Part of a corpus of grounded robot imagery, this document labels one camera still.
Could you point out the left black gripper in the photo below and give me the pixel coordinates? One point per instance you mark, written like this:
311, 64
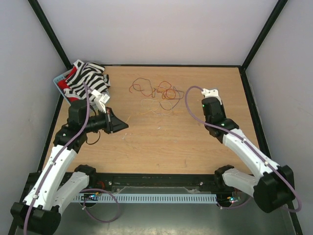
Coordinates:
113, 124

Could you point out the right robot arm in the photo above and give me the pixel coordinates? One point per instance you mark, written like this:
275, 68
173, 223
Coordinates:
227, 132

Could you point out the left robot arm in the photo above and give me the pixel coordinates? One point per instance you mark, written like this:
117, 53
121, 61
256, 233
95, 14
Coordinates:
41, 210

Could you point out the light blue plastic basket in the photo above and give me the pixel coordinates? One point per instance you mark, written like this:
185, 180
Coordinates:
91, 98

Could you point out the black white striped cloth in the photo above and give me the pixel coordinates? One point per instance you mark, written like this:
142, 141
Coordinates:
90, 73

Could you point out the red cloth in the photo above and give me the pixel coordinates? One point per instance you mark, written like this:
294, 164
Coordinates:
66, 91

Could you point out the left circuit board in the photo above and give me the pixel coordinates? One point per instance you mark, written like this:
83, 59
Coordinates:
90, 196

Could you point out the circuit board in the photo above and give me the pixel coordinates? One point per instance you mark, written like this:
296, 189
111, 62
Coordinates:
233, 199
90, 196

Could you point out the right circuit board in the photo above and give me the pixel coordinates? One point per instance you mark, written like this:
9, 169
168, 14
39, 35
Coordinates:
233, 199

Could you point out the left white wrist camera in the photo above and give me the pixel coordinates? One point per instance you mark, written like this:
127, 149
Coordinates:
100, 100

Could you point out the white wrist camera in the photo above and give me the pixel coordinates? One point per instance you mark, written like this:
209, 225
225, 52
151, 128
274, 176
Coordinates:
211, 93
100, 100

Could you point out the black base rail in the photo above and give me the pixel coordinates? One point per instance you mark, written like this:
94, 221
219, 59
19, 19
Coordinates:
156, 180

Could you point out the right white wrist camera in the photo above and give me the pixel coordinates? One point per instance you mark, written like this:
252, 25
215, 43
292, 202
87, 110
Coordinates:
211, 93

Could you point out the light blue slotted cable duct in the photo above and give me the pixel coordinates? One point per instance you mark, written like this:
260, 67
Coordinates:
149, 198

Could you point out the black frame post left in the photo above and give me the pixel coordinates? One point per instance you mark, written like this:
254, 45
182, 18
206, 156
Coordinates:
49, 31

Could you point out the black frame post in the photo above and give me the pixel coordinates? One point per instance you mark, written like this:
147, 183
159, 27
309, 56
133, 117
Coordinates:
49, 31
278, 8

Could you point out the black frame post right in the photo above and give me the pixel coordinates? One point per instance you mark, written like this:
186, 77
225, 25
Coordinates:
278, 8

